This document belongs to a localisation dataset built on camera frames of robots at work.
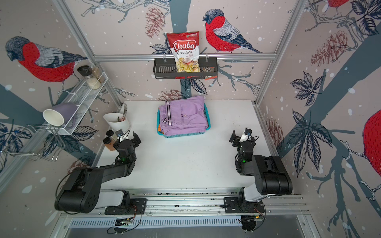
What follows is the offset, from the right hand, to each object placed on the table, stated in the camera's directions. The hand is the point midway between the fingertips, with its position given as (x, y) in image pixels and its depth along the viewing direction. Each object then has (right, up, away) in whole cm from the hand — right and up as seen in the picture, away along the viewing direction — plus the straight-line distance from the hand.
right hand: (240, 131), depth 91 cm
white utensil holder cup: (-81, +6, +6) cm, 82 cm away
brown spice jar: (-81, -7, -3) cm, 82 cm away
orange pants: (-51, +2, 0) cm, 51 cm away
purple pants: (-35, +10, +7) cm, 37 cm away
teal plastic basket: (-24, -2, +8) cm, 25 cm away
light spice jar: (-84, -2, +3) cm, 84 cm away
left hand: (-69, 0, -3) cm, 69 cm away
